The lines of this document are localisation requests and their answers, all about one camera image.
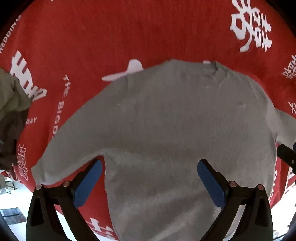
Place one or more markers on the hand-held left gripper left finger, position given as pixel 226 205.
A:
pixel 87 183

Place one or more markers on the red printed blanket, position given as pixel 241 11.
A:
pixel 92 34

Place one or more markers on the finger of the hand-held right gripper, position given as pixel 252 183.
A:
pixel 286 154

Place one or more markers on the dark brown garment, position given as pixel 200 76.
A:
pixel 11 139

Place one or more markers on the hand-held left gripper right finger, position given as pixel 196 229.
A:
pixel 210 183

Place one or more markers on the pile of clothes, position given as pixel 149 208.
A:
pixel 11 97

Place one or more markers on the grey sweater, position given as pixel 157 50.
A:
pixel 173 115

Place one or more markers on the dark patterned mat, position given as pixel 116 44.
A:
pixel 13 216

